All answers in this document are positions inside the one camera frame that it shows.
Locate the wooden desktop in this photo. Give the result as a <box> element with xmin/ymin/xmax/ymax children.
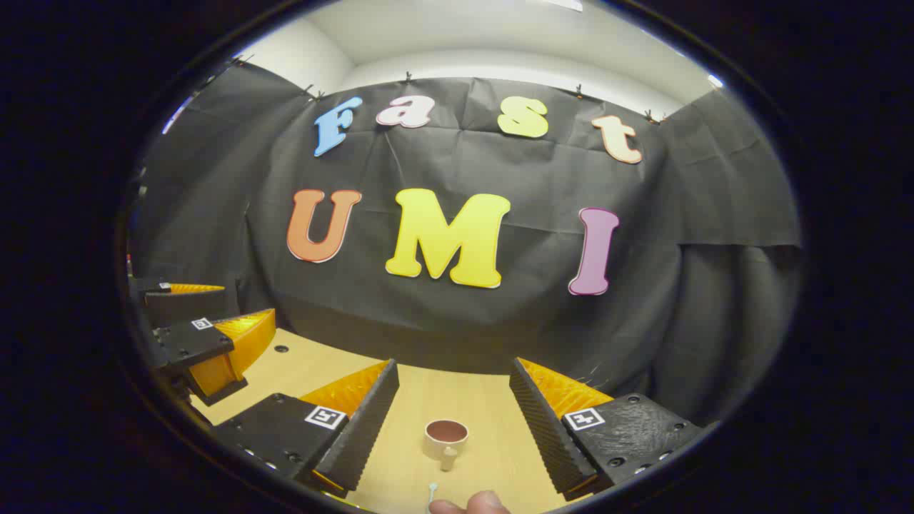
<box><xmin>189</xmin><ymin>327</ymin><xmax>618</xmax><ymax>514</ymax></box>

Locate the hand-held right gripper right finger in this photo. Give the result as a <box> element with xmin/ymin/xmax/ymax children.
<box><xmin>510</xmin><ymin>357</ymin><xmax>705</xmax><ymax>501</ymax></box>

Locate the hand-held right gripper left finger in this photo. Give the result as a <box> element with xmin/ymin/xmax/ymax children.
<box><xmin>213</xmin><ymin>359</ymin><xmax>400</xmax><ymax>499</ymax></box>

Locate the black backdrop cloth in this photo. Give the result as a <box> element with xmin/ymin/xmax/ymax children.
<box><xmin>129</xmin><ymin>61</ymin><xmax>804</xmax><ymax>429</ymax></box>

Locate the beige cup with handle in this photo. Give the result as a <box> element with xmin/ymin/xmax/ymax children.
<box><xmin>423</xmin><ymin>419</ymin><xmax>470</xmax><ymax>472</ymax></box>

